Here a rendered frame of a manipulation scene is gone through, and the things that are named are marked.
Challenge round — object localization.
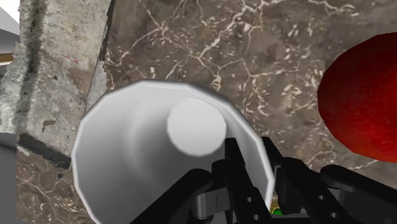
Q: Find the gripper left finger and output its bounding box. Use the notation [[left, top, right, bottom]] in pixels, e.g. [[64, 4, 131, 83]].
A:
[[130, 137, 274, 224]]

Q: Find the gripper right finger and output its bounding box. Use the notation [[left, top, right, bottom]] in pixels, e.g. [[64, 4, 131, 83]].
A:
[[261, 136, 397, 224]]

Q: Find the white cup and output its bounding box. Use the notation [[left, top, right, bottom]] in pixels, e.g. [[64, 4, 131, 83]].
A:
[[70, 79, 276, 224]]

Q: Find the red apple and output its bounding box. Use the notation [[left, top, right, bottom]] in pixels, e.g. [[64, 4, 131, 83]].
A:
[[317, 32, 397, 164]]

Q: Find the grey concrete robot stand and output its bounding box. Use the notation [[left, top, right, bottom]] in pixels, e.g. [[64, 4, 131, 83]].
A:
[[0, 0, 117, 170]]

